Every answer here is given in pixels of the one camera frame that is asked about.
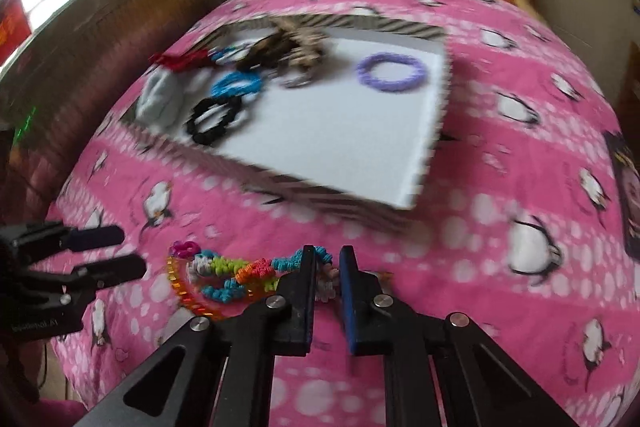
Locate orange bead bracelet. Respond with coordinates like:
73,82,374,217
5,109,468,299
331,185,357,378
166,254,226,320

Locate red wall poster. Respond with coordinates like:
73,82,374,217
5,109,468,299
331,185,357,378
0,4,28,62

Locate brown wooden panel cabinet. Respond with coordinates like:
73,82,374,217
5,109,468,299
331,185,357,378
0,0,241,218

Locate pink penguin print blanket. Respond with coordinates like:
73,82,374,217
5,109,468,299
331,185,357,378
47,0,640,427

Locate dark photo book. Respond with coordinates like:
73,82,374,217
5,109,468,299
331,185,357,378
602,129,640,258

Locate colourful braided bracelet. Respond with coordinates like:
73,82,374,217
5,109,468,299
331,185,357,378
186,247,341,305

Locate light blue fluffy scrunchie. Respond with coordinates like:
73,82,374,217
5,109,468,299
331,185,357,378
135,69,188,128

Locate red velvet bow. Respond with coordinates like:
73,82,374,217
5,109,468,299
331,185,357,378
150,47,216,72

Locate striped cardboard box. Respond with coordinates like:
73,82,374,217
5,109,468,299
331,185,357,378
117,12,453,235

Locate black scrunchie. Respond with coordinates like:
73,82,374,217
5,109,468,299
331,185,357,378
186,96,243,145

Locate bright blue scrunchie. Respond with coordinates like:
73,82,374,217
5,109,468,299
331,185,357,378
210,71,264,100

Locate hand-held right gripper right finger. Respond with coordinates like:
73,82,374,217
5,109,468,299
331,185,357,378
339,245,583,427

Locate pink hair tie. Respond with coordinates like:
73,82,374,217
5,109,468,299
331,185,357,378
169,241,201,260

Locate purple bracelet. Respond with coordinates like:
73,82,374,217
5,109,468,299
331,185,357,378
356,52,428,94

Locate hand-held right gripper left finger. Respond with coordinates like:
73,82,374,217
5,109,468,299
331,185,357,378
72,245,321,427

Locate dark brown scrunchie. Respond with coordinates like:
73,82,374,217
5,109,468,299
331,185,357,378
235,32,296,72

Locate silver bracelet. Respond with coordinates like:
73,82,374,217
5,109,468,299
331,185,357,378
280,67,318,88

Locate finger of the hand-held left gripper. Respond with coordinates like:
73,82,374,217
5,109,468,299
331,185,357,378
74,254,147,291
54,225,126,254

